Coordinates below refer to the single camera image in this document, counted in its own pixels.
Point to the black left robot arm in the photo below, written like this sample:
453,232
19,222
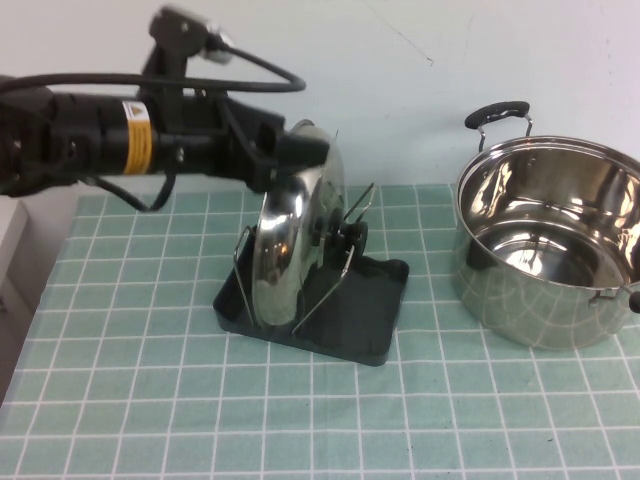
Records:
75,130

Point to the white cabinet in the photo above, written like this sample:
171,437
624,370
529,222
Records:
10,235

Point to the green white checked tablecloth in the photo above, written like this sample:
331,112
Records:
150,410

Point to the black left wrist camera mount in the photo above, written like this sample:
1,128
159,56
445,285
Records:
172,30

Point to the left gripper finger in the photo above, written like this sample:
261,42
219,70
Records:
302,150

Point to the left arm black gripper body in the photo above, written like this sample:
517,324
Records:
235,140

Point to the stainless steel pot lid black knob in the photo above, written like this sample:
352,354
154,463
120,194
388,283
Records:
280,260

